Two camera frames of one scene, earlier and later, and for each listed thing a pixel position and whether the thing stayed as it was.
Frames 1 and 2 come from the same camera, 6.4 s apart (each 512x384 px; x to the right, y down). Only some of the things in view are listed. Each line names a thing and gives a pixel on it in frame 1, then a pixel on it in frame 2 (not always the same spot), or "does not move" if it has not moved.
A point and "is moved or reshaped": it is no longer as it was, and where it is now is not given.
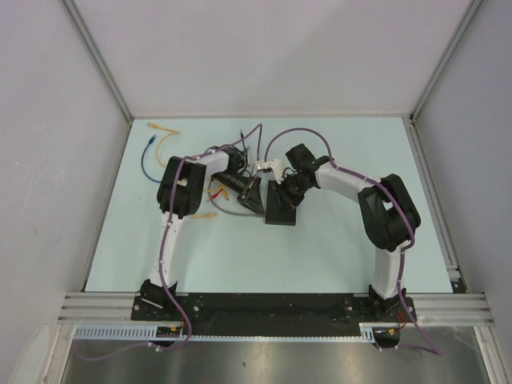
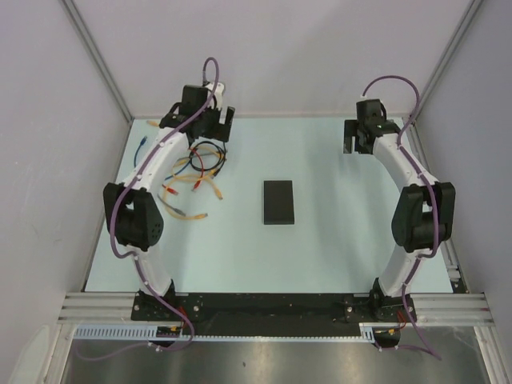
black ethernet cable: [245, 173] is moved or reshaped
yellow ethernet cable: [216, 190] is moved or reshaped
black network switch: [276, 213] does not move
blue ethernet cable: [150, 142] to [141, 143]
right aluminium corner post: [472, 10] does not move
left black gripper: [251, 198] to [218, 131]
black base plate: [274, 315] does not move
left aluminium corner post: [98, 58] does not move
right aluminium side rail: [434, 206] does not move
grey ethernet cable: [235, 213] is moved or reshaped
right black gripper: [286, 198] to [352, 128]
